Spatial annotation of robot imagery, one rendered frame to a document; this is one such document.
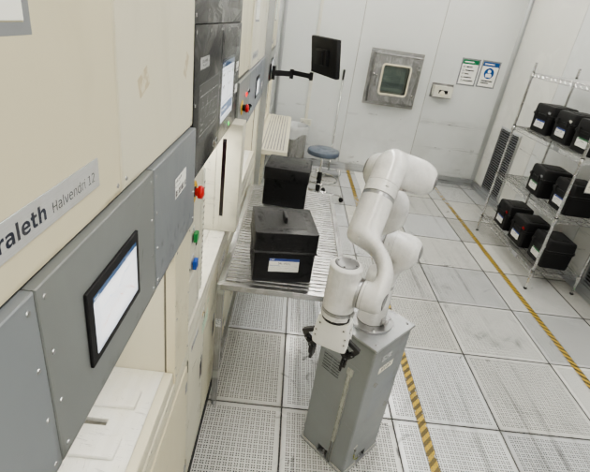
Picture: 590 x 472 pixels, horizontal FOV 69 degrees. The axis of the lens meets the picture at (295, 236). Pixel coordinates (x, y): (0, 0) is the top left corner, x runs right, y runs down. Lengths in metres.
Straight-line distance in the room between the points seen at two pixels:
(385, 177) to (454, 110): 5.30
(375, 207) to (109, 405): 0.89
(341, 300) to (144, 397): 0.63
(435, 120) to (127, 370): 5.56
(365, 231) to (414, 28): 5.18
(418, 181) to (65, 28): 0.99
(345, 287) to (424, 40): 5.32
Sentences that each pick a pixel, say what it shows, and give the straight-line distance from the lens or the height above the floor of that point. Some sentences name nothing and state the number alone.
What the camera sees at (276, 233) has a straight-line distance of 1.86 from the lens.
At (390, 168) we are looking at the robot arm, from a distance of 1.18.
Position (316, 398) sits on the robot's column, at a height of 0.30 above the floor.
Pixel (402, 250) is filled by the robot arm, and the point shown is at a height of 1.14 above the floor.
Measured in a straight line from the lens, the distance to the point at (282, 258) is 1.93.
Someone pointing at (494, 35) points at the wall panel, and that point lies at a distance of 6.46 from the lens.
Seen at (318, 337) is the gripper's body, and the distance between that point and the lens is 1.20.
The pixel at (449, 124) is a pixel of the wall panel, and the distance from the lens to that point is 6.46.
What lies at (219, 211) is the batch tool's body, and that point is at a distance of 2.11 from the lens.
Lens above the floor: 1.85
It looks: 27 degrees down
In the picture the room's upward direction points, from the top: 8 degrees clockwise
